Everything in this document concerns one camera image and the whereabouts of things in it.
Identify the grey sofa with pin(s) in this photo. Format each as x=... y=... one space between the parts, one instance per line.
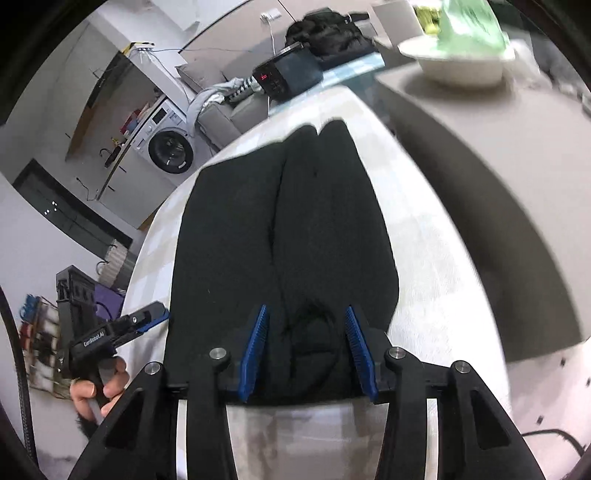
x=221 y=124

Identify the light blue cloth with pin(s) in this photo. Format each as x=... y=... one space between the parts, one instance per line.
x=355 y=69

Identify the black shirt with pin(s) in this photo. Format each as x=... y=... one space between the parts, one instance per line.
x=231 y=230

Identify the black device with red display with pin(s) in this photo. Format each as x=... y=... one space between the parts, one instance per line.
x=286 y=74

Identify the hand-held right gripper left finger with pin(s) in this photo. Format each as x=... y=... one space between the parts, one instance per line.
x=254 y=353

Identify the green tissue bag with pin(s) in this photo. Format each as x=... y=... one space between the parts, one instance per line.
x=466 y=25

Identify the purple bag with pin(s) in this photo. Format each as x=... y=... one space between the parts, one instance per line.
x=111 y=302

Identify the white washing machine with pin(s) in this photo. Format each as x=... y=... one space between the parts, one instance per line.
x=168 y=150

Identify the white cabinet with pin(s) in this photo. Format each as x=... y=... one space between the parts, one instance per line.
x=129 y=184

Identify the beige side table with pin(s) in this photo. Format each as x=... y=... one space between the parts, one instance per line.
x=508 y=184

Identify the dark glass door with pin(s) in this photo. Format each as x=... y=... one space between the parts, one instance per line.
x=69 y=212

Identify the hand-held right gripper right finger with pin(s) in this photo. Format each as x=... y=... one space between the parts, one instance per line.
x=360 y=353

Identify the person's left hand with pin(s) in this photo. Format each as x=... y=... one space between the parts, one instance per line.
x=85 y=392

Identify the metal shoe rack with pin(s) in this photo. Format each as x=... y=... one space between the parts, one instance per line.
x=41 y=346

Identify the white bowl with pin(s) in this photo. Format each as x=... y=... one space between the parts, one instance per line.
x=457 y=69

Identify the white wall socket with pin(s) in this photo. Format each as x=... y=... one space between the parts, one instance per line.
x=271 y=16

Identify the white cup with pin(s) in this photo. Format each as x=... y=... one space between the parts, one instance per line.
x=397 y=21

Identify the beige checkered blanket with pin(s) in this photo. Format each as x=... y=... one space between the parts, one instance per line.
x=438 y=300

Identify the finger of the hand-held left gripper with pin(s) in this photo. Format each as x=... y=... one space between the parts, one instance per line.
x=147 y=318

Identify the checkered pillow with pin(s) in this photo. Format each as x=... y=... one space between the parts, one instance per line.
x=242 y=87

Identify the pile of black clothes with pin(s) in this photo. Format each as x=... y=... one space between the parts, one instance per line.
x=328 y=32

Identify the grey cloth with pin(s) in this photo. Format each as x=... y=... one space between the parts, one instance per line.
x=207 y=99

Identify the woven laundry basket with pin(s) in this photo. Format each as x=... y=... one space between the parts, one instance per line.
x=115 y=267

